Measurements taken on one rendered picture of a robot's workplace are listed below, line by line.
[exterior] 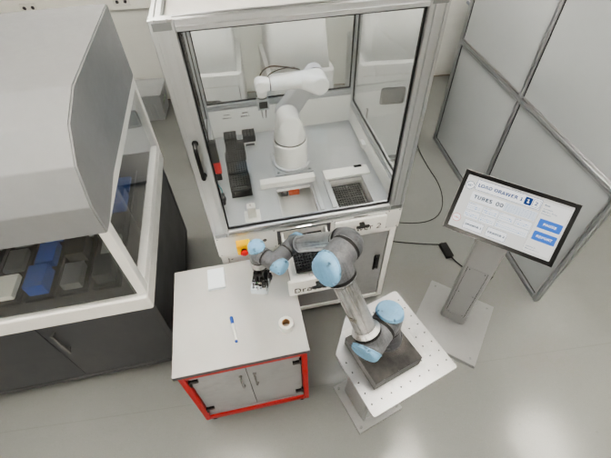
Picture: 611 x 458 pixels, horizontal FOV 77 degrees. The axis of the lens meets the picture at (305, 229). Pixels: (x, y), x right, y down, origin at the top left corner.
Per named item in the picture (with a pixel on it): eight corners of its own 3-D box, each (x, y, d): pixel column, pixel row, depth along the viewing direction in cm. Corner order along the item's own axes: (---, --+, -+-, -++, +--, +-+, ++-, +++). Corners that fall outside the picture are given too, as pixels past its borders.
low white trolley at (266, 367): (311, 403, 231) (309, 350, 174) (207, 427, 223) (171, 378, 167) (294, 319, 269) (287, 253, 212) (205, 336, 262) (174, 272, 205)
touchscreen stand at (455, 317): (473, 368, 243) (544, 277, 167) (405, 334, 259) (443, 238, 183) (492, 309, 271) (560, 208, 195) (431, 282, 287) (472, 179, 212)
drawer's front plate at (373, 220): (385, 228, 215) (387, 214, 207) (335, 237, 211) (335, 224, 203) (384, 226, 216) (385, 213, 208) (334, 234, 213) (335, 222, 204)
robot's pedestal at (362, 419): (402, 408, 228) (430, 355, 171) (359, 434, 219) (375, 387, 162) (373, 364, 246) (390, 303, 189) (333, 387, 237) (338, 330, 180)
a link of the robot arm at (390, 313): (406, 322, 165) (411, 305, 155) (391, 345, 157) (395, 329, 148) (382, 308, 170) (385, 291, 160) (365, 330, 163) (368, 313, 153)
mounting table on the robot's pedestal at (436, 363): (450, 376, 176) (457, 366, 168) (371, 426, 163) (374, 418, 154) (392, 302, 203) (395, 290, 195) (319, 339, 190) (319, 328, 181)
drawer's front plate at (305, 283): (346, 285, 190) (347, 273, 182) (289, 296, 187) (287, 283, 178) (345, 283, 191) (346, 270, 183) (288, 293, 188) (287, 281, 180)
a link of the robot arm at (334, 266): (398, 342, 155) (353, 235, 130) (379, 371, 147) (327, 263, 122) (374, 333, 163) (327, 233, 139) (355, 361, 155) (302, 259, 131)
